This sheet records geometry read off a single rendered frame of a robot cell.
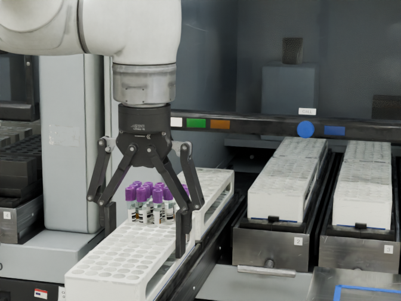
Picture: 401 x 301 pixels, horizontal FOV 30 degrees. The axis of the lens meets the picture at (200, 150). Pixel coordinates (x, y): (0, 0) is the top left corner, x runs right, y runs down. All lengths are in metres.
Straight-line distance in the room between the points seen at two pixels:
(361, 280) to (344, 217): 0.26
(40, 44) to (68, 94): 0.43
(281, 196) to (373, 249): 0.18
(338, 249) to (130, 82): 0.50
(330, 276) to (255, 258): 0.27
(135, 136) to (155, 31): 0.16
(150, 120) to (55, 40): 0.17
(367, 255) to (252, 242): 0.20
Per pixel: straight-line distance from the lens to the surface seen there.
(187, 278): 1.11
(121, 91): 1.04
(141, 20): 1.01
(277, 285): 1.35
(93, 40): 1.03
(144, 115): 1.03
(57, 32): 1.03
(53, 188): 1.52
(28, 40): 1.04
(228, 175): 1.46
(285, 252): 1.33
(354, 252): 1.32
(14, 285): 1.52
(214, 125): 1.36
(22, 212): 1.49
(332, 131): 1.33
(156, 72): 1.02
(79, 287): 0.97
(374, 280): 1.10
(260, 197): 1.35
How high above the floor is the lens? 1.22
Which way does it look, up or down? 12 degrees down
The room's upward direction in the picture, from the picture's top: 1 degrees clockwise
